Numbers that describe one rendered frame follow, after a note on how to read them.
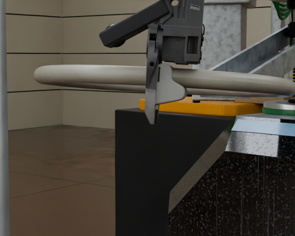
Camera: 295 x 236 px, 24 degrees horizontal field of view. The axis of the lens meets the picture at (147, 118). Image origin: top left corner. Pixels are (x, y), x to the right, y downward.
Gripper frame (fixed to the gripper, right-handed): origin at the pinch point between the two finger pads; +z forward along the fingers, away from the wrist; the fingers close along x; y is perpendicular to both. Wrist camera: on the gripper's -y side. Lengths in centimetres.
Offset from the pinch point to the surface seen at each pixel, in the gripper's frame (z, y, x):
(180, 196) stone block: 24, 3, 73
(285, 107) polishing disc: -2, 28, 70
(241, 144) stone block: 8, 17, 61
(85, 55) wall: -41, -167, 806
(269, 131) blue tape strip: 4, 24, 60
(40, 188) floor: 75, -110, 376
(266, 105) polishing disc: -2, 23, 76
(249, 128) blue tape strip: 4, 19, 64
